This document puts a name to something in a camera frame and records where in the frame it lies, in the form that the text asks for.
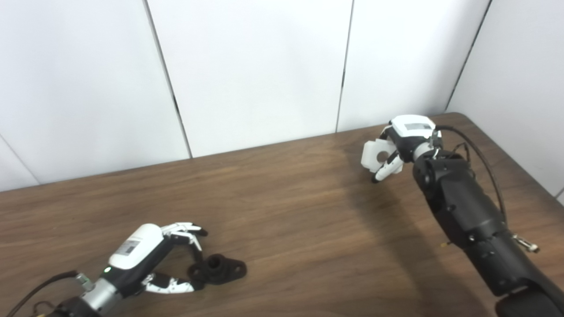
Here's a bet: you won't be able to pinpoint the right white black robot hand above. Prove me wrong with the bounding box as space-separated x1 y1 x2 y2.
371 115 442 184

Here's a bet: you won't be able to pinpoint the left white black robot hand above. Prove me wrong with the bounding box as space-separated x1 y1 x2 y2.
99 222 208 296

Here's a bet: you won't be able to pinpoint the round white plastic piece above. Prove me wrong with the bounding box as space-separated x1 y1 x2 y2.
361 138 399 173

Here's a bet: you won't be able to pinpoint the black plastic holder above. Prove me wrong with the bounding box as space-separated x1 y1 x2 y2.
188 254 247 289

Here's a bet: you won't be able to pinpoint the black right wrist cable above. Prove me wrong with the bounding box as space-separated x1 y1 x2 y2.
430 125 508 227

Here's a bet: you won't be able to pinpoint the thin right arm wires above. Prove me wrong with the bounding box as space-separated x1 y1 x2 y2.
449 142 477 177

